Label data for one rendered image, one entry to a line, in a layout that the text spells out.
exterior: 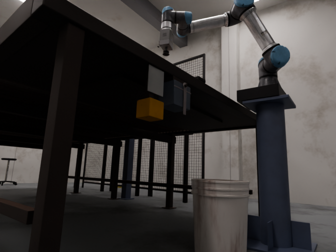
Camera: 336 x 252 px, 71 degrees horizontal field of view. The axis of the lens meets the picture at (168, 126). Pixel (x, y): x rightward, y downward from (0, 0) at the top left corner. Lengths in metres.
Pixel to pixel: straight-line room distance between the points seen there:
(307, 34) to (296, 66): 0.58
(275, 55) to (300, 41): 3.27
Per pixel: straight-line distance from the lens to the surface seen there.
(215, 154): 4.71
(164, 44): 1.53
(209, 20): 1.78
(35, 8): 0.88
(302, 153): 4.30
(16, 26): 1.01
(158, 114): 0.99
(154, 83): 1.05
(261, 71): 1.72
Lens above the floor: 0.40
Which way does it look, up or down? 11 degrees up
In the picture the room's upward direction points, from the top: 2 degrees clockwise
